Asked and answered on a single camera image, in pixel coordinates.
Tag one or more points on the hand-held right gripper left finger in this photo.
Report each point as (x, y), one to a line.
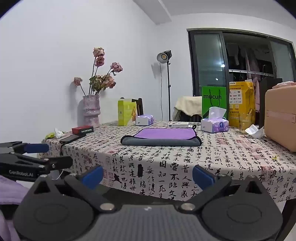
(93, 177)

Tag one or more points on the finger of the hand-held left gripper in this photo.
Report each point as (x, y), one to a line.
(57, 162)
(35, 148)

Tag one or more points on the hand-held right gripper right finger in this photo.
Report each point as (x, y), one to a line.
(203, 177)

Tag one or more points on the lilac towel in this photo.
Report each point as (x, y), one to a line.
(11, 191)

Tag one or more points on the grey towel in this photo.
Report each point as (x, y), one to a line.
(161, 143)

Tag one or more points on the purple towel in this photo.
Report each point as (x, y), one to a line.
(164, 134)

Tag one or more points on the green wrapper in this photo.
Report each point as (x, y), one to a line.
(49, 135)

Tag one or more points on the black power bank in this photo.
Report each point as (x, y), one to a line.
(69, 138)

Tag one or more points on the red and black box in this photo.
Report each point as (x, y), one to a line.
(82, 129)

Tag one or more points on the calligraphy print tablecloth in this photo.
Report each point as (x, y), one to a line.
(161, 162)

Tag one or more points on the large purple tissue pack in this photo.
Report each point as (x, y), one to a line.
(215, 126)

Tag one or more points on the flat white box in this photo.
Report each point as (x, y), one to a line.
(179, 125)

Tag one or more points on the pink speckled ceramic vase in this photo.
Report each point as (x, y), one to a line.
(91, 111)

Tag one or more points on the white paper receipt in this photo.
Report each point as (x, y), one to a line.
(254, 132)

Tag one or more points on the glass cup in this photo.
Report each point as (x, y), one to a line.
(245, 122)

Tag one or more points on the yellow-green carton box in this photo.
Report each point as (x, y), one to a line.
(126, 113)

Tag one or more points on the chair with beige cloth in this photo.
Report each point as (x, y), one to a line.
(187, 106)

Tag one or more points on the small purple tissue pack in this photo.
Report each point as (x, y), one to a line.
(144, 120)

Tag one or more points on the green paper bag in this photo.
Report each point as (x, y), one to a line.
(214, 97)

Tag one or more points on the dark wooden chair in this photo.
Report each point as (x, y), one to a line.
(140, 106)

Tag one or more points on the yellow paper bag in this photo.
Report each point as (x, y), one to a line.
(241, 97)

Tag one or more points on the dried pink roses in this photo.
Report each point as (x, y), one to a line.
(101, 81)

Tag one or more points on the black paper bag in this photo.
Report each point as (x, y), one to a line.
(263, 102)

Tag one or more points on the pink hard case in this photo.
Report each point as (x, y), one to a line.
(281, 115)

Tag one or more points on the black framed glass door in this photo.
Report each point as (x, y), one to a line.
(208, 64)

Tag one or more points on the pink cloth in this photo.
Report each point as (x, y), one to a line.
(285, 84)

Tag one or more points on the hanging clothes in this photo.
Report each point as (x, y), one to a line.
(251, 60)

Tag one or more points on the studio lamp on stand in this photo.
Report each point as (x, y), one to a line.
(164, 56)

